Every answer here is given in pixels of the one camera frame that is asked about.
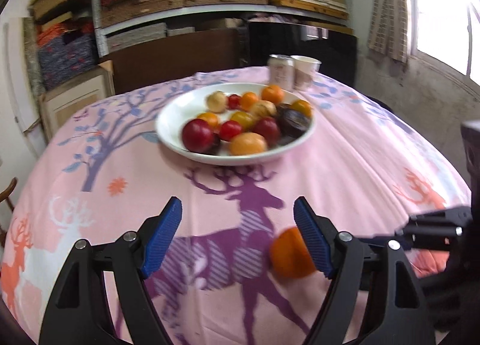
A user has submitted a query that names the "checkered curtain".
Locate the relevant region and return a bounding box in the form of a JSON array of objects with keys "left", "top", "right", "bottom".
[{"left": 368, "top": 0, "right": 411, "bottom": 64}]

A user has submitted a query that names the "dark purple passion fruit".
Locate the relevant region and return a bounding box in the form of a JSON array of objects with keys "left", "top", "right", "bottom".
[{"left": 208, "top": 132, "right": 221, "bottom": 155}]

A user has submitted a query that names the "framed picture leaning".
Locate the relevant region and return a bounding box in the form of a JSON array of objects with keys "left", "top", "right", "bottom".
[{"left": 38, "top": 60, "right": 115, "bottom": 140}]

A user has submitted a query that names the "small brown longan fruit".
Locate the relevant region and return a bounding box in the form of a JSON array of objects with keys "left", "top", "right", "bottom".
[{"left": 206, "top": 91, "right": 228, "bottom": 114}]

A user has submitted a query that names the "white paper cup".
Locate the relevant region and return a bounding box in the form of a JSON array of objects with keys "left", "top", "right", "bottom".
[{"left": 291, "top": 55, "right": 321, "bottom": 91}]

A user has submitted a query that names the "large orange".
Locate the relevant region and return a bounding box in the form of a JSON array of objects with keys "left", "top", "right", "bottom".
[
  {"left": 268, "top": 227, "right": 317, "bottom": 279},
  {"left": 197, "top": 111, "right": 221, "bottom": 130}
]

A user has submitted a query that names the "small yellow orange fruit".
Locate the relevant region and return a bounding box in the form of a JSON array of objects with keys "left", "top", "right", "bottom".
[{"left": 289, "top": 99, "right": 312, "bottom": 118}]

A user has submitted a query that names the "pink deer print tablecloth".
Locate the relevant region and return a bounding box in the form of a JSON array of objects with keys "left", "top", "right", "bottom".
[{"left": 1, "top": 67, "right": 470, "bottom": 344}]

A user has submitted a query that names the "dark wrinkled passion fruit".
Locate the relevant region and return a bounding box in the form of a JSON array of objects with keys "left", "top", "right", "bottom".
[{"left": 277, "top": 109, "right": 311, "bottom": 139}]

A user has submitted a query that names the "dark wooden cabinet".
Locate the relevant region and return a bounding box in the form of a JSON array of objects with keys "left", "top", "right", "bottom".
[{"left": 101, "top": 28, "right": 245, "bottom": 94}]

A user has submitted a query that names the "orange persimmon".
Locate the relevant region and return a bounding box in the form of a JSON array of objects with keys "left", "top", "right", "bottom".
[{"left": 229, "top": 132, "right": 268, "bottom": 156}]

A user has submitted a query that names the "small red tomato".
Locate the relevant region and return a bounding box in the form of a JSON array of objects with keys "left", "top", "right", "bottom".
[
  {"left": 227, "top": 94, "right": 242, "bottom": 110},
  {"left": 219, "top": 120, "right": 242, "bottom": 142}
]

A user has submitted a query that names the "pink drink can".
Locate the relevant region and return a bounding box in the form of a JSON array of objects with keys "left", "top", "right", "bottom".
[{"left": 268, "top": 54, "right": 295, "bottom": 91}]

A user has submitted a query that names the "purple mangosteen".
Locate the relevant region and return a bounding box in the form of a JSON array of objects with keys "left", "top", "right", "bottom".
[{"left": 276, "top": 103, "right": 291, "bottom": 116}]

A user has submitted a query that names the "white oval plate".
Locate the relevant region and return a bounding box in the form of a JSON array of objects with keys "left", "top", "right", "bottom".
[{"left": 154, "top": 83, "right": 316, "bottom": 166}]

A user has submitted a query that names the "wooden chair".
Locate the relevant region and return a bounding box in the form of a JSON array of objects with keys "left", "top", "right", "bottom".
[{"left": 0, "top": 177, "right": 18, "bottom": 247}]

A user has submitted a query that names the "blue patterned boxes stack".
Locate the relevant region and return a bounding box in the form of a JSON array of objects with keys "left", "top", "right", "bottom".
[{"left": 37, "top": 20, "right": 98, "bottom": 90}]

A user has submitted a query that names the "large red plum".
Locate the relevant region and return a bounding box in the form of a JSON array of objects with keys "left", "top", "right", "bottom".
[{"left": 181, "top": 118, "right": 215, "bottom": 153}]

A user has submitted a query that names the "small striped pepino back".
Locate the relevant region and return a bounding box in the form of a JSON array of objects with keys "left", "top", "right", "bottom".
[{"left": 249, "top": 100, "right": 277, "bottom": 119}]

